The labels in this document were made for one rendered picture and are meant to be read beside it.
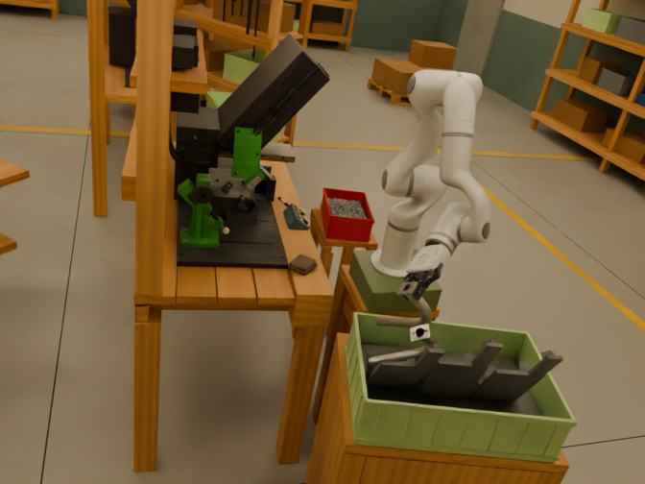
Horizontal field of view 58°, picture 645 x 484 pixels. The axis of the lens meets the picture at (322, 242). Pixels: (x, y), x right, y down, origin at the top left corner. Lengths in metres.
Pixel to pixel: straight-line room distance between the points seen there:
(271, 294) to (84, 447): 1.11
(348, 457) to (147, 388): 0.88
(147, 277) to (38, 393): 1.17
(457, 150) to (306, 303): 0.82
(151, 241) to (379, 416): 0.90
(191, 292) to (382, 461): 0.85
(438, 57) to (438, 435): 7.72
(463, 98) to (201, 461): 1.83
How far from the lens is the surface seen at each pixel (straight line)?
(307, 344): 2.27
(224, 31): 5.27
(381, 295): 2.16
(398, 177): 2.04
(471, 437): 1.82
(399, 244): 2.20
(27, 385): 3.10
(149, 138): 1.82
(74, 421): 2.90
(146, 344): 2.21
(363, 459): 1.82
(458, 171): 1.69
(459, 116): 1.71
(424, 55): 8.99
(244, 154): 2.52
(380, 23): 12.31
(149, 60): 1.75
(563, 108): 8.49
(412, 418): 1.73
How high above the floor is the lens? 2.08
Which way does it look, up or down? 28 degrees down
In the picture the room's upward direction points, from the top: 10 degrees clockwise
